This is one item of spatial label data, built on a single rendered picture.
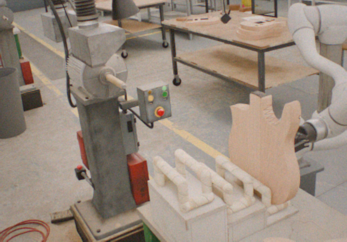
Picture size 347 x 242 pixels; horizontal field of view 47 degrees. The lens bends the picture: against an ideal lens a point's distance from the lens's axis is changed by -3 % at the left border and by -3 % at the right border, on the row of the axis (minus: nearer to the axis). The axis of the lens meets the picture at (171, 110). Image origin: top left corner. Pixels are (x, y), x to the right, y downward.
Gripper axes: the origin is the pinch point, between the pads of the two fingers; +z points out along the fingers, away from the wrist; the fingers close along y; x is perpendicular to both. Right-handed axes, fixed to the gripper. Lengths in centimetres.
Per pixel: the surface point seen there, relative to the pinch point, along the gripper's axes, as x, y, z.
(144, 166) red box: -57, 109, 6
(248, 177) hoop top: -2.0, -8.7, 15.3
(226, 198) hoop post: -6.2, -9.0, 24.2
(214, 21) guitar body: -21, 314, -183
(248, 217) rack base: -13.7, -13.2, 18.6
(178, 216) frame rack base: -6.0, -8.7, 41.5
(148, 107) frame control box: -13, 95, 4
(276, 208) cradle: -18.1, -10.6, 4.3
